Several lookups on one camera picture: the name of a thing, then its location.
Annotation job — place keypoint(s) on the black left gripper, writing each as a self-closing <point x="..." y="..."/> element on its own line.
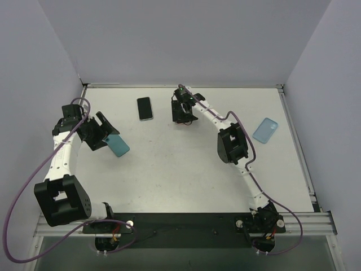
<point x="99" y="132"/>

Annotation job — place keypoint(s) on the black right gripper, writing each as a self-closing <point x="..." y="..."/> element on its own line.
<point x="181" y="110"/>

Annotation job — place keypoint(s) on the teal smartphone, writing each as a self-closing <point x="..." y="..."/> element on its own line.
<point x="117" y="145"/>

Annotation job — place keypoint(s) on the light blue phone case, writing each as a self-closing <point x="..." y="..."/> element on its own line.
<point x="265" y="130"/>

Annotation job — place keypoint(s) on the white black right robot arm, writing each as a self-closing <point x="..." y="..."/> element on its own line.
<point x="235" y="148"/>

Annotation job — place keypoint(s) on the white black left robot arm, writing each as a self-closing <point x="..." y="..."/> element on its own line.
<point x="61" y="197"/>

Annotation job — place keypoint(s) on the phone in grey case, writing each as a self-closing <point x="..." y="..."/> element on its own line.
<point x="145" y="111"/>

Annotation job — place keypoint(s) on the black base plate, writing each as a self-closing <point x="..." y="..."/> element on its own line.
<point x="177" y="239"/>

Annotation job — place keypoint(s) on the aluminium front rail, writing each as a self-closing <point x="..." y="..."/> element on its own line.
<point x="310" y="223"/>

